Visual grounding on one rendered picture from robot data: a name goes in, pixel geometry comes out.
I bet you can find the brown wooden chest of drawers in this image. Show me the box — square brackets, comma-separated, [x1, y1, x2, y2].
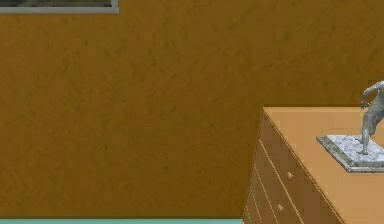
[242, 106, 384, 224]

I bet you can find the grey figure statue on base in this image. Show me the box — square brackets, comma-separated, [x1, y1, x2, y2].
[315, 80, 384, 174]

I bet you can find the grey framed wall picture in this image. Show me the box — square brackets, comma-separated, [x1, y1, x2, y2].
[0, 0, 120, 15]

